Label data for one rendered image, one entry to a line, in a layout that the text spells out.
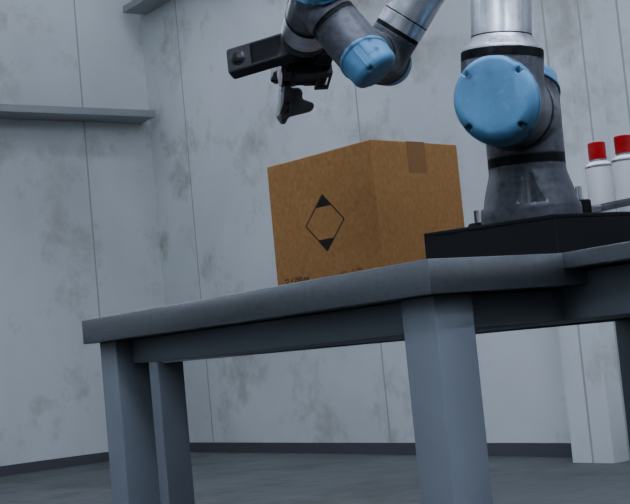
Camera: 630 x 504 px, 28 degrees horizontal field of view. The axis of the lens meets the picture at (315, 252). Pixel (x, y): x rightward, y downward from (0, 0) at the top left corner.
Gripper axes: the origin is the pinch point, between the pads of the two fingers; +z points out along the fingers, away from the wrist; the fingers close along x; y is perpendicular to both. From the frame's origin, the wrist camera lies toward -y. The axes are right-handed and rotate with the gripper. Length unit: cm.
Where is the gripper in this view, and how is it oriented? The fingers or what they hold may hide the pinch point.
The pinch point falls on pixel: (275, 99)
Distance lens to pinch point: 215.3
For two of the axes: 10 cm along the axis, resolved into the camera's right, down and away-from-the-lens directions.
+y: 9.8, -0.7, 2.0
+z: -1.5, 4.0, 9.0
